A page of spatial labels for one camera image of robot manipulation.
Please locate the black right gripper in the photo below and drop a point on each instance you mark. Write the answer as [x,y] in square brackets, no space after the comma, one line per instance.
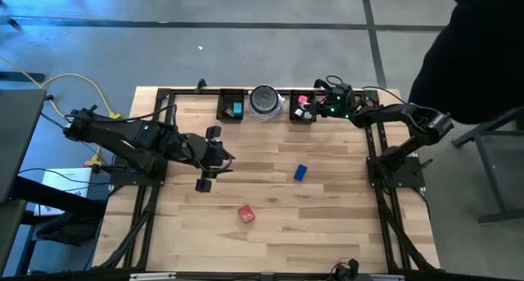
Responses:
[340,102]

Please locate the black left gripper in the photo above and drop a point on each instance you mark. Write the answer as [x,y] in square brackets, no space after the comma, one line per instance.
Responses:
[200,152]

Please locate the pink cube charger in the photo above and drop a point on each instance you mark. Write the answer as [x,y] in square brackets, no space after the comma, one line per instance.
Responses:
[303,99]

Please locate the white blue cube charger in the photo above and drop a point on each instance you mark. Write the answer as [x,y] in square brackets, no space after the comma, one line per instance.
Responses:
[298,113]

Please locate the black charger block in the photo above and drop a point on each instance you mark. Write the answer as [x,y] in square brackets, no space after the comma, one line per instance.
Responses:
[228,113]

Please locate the red multiport charger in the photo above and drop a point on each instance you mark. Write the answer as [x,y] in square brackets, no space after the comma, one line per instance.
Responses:
[246,214]

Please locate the teal charger block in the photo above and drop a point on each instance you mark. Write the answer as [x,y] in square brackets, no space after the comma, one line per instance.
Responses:
[237,108]

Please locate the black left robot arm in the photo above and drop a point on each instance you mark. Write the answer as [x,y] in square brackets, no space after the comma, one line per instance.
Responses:
[123,135]

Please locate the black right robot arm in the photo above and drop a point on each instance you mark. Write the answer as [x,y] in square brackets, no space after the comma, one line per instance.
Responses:
[409,113]

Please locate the black mesh basket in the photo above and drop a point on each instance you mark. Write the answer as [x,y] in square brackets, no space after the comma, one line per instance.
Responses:
[223,98]
[292,96]

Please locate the blue charger block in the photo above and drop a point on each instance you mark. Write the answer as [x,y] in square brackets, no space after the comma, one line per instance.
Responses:
[300,172]

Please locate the white paper box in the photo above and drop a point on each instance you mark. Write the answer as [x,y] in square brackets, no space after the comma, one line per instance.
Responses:
[69,182]

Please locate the black cloth bundle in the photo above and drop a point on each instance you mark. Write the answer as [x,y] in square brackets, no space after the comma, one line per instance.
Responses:
[65,232]

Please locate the person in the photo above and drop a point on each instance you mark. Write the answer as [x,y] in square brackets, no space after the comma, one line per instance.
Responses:
[483,47]

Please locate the dark metal stand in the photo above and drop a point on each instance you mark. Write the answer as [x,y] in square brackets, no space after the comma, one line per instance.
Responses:
[497,132]

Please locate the grey desk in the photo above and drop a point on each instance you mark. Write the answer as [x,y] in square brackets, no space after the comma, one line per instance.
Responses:
[20,141]

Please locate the black floor bar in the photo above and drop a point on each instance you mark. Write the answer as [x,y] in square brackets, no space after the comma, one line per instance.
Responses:
[20,77]

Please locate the silver bracket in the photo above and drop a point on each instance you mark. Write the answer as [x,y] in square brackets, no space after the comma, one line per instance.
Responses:
[380,277]
[153,276]

